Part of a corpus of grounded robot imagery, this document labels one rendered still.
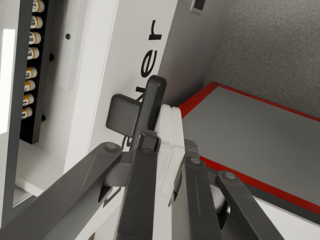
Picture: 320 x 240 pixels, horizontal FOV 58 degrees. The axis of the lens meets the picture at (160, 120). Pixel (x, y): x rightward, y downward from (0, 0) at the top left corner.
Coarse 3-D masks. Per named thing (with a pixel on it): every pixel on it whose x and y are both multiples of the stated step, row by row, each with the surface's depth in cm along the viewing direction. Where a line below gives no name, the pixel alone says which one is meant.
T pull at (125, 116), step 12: (156, 84) 20; (120, 96) 21; (144, 96) 20; (156, 96) 20; (120, 108) 21; (132, 108) 21; (144, 108) 20; (156, 108) 20; (108, 120) 22; (120, 120) 21; (132, 120) 21; (144, 120) 21; (120, 132) 22; (132, 132) 21; (132, 144) 21
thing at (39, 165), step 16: (64, 0) 29; (64, 16) 29; (80, 48) 30; (80, 64) 30; (48, 80) 32; (48, 96) 33; (64, 96) 32; (48, 112) 33; (64, 112) 33; (48, 128) 34; (64, 128) 33; (32, 144) 36; (48, 144) 35; (64, 144) 34; (32, 160) 33; (48, 160) 33; (64, 160) 34; (16, 176) 30; (32, 176) 30; (48, 176) 31; (32, 192) 29
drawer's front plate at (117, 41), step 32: (96, 0) 18; (128, 0) 18; (160, 0) 23; (96, 32) 18; (128, 32) 20; (160, 32) 26; (96, 64) 19; (128, 64) 22; (96, 96) 20; (128, 96) 24; (96, 128) 21; (96, 224) 29
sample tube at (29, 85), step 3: (27, 81) 28; (30, 81) 28; (33, 81) 28; (27, 84) 28; (30, 84) 28; (33, 84) 28; (27, 87) 28; (30, 87) 28; (33, 87) 28; (24, 90) 28; (27, 90) 28
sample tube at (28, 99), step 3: (24, 96) 28; (27, 96) 28; (30, 96) 29; (24, 99) 28; (27, 99) 28; (30, 99) 29; (33, 99) 29; (24, 102) 28; (27, 102) 28; (30, 102) 29; (24, 105) 28
